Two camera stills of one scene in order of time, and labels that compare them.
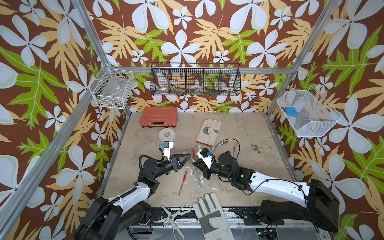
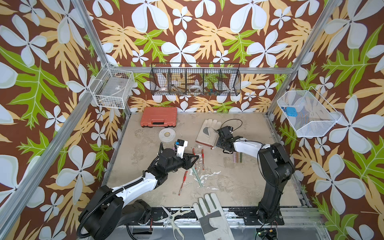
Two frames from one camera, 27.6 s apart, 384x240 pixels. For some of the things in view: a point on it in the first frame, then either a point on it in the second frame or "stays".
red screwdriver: (184, 179) stays
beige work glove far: (208, 131) stays
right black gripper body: (205, 169) → (222, 141)
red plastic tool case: (163, 117) stays
